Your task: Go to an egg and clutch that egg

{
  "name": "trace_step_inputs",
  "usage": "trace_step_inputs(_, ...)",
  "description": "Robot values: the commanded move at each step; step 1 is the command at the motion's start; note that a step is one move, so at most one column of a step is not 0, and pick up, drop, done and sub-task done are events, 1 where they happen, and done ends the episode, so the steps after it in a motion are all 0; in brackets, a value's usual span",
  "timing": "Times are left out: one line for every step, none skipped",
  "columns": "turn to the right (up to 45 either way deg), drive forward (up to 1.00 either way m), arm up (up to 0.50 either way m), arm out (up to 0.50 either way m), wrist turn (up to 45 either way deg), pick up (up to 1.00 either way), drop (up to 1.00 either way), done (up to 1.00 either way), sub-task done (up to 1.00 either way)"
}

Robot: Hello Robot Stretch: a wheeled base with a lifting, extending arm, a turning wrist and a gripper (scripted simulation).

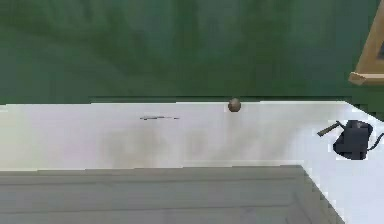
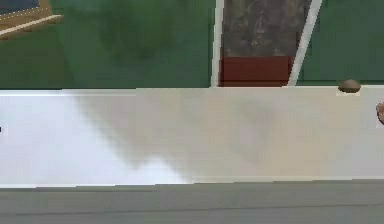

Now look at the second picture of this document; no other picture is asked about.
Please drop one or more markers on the brown egg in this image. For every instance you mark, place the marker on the brown egg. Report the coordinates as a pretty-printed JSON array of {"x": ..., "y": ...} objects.
[{"x": 349, "y": 86}]

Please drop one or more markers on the white framed doorway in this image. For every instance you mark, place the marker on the white framed doorway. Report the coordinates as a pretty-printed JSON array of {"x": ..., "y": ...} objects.
[{"x": 263, "y": 43}]

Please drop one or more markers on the brown round object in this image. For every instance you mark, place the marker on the brown round object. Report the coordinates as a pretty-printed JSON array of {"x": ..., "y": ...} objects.
[{"x": 381, "y": 112}]

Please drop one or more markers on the white worktop counter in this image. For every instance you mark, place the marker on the white worktop counter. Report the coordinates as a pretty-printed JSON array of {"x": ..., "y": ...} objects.
[{"x": 200, "y": 140}]

